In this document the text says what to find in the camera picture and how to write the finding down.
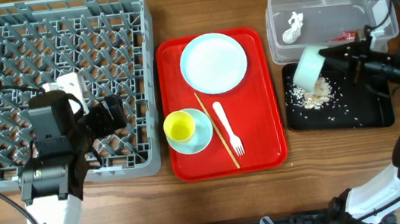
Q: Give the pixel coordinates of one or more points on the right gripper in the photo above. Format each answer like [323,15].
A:
[354,55]

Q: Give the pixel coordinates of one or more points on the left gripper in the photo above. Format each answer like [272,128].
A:
[106,126]

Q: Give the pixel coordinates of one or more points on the red snack wrapper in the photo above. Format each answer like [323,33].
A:
[348,35]

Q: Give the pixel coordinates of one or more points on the mint green bowl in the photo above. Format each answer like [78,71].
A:
[309,67]

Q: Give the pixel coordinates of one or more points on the rice and food scraps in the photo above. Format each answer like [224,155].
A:
[316,94]

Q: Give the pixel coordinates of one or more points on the white plastic wrapper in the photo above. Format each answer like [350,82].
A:
[294,31]

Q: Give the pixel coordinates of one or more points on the yellow plastic cup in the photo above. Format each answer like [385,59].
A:
[179,126]

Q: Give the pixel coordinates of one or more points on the small light blue bowl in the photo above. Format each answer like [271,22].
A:
[202,136]

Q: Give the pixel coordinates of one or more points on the large light blue plate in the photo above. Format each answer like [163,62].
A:
[213,63]

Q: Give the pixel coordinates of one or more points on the white plastic fork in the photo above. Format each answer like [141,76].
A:
[235,141]

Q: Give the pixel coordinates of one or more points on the wooden chopstick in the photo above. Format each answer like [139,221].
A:
[224,143]

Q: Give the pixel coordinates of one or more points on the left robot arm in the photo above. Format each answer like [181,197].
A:
[51,183]

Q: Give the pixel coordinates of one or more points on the grey dishwasher rack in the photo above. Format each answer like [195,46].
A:
[110,44]

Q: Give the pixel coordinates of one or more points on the clear plastic bin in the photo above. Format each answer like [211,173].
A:
[324,20]

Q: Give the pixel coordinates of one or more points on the black tray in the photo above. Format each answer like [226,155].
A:
[349,106]

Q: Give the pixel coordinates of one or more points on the red plastic tray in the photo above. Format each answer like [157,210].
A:
[251,108]

